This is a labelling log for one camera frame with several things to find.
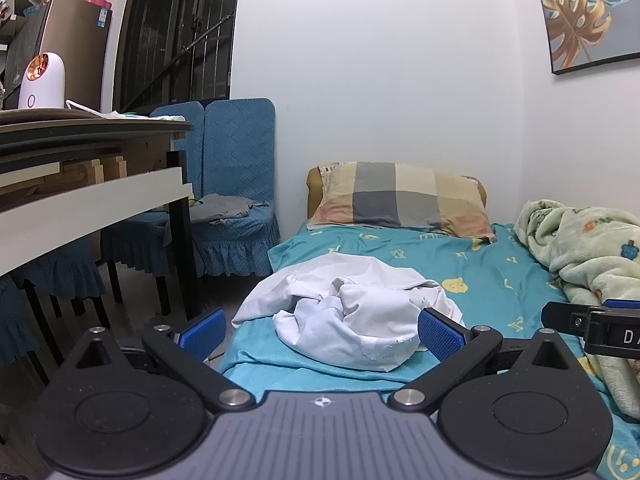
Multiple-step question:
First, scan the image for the checkered pillow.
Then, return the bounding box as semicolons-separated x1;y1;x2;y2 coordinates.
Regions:
307;161;498;243

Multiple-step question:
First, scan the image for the white humidifier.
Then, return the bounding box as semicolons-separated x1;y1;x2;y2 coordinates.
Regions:
18;52;67;110

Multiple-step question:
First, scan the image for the teal printed bed sheet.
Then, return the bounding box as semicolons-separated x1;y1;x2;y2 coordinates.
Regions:
220;220;640;480

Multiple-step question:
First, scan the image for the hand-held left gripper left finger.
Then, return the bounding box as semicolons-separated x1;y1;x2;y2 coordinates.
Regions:
64;308;257;415

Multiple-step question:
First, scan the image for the framed golden leaf picture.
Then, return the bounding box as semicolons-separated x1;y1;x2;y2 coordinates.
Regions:
530;0;640;76

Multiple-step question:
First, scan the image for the white shirt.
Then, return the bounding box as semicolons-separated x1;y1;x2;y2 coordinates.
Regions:
231;253;466;373

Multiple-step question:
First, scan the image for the dark window grille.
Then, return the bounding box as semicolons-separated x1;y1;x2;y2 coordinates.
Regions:
112;0;243;116

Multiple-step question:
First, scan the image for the brown pillow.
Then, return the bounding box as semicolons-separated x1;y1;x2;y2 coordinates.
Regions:
306;166;488;221

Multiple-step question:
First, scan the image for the white edged wooden table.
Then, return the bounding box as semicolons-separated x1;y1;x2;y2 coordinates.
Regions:
0;107;196;321

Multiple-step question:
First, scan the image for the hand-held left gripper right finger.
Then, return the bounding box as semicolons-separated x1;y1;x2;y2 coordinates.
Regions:
387;307;583;415

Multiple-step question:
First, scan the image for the cluttered dark shelf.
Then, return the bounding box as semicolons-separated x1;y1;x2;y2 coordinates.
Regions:
0;0;56;111

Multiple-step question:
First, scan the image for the green printed fleece blanket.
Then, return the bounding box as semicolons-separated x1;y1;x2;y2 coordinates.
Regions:
514;199;640;421

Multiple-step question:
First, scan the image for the pale crumpled cloth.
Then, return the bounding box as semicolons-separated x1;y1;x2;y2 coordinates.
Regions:
107;110;186;123

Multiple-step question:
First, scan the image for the beige refrigerator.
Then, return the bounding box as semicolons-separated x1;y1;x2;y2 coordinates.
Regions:
30;0;113;113

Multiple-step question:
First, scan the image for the grey cloth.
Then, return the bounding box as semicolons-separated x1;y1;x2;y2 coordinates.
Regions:
189;193;268;226

